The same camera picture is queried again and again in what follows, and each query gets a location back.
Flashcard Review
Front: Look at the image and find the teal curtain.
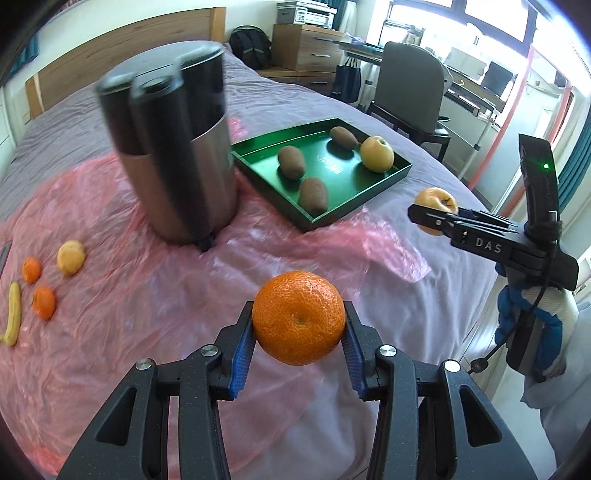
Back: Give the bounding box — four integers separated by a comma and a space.
14, 37, 40, 75
556, 60, 591, 195
330, 0, 356, 24

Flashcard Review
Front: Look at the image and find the steel and black kettle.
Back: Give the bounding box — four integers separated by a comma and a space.
95, 41, 240, 252

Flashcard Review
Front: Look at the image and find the brown kiwi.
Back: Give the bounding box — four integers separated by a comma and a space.
329, 126, 361, 150
299, 177, 329, 214
278, 146, 306, 180

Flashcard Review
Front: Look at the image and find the wooden headboard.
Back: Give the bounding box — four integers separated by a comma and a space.
25, 7, 227, 121

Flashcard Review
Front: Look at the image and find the white printer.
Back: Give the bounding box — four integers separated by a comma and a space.
276, 1, 338, 26

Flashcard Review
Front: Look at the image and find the person's right hand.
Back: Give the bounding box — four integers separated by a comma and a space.
494, 284, 580, 384

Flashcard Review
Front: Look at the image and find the wooden dresser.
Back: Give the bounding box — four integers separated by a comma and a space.
259, 23, 349, 97

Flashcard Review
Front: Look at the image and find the pink plastic sheet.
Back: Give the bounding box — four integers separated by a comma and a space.
0, 115, 435, 467

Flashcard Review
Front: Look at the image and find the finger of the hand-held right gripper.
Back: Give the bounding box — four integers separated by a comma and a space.
409, 204, 541, 266
457, 209, 522, 232

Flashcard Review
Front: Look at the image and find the window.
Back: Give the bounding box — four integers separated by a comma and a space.
360, 0, 555, 51

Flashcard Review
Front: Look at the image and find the desk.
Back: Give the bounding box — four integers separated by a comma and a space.
332, 32, 504, 121

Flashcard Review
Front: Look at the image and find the large yellow-green apple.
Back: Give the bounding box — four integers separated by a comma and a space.
360, 135, 395, 174

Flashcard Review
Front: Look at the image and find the person's right forearm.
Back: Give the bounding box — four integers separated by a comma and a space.
521, 355, 583, 467

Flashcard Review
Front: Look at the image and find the dark tote bag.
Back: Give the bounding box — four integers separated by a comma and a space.
333, 58, 362, 100

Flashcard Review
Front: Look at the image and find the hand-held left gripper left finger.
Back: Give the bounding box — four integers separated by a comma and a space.
58, 302, 254, 480

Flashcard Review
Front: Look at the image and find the grey chair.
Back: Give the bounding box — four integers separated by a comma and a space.
367, 41, 451, 162

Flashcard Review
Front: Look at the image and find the green tray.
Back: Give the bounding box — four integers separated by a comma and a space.
231, 117, 413, 233

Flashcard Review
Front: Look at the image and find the yellow banana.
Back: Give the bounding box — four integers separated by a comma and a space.
0, 282, 22, 347

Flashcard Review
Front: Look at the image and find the small yellow apple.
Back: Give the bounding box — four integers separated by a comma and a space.
414, 187, 459, 236

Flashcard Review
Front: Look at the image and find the white box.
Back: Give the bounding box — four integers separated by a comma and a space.
445, 46, 485, 75

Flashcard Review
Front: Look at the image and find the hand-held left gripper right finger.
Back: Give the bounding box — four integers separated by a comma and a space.
342, 302, 539, 480

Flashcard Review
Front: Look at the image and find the black backpack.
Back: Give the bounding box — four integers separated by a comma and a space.
229, 25, 272, 70

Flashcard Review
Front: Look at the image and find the striped yellow fruit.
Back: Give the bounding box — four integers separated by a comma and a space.
56, 240, 87, 277

